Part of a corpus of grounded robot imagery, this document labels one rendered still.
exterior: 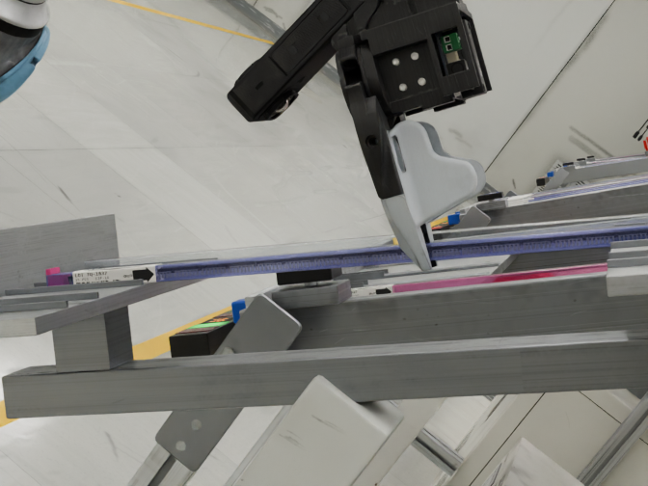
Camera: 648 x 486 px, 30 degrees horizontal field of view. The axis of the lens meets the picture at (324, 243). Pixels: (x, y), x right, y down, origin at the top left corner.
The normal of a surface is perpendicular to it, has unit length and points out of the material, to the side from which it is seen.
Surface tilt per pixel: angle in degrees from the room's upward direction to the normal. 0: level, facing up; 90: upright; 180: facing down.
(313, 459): 90
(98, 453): 0
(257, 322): 90
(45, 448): 0
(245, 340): 90
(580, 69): 90
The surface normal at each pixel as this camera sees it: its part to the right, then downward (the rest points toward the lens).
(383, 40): -0.25, 0.08
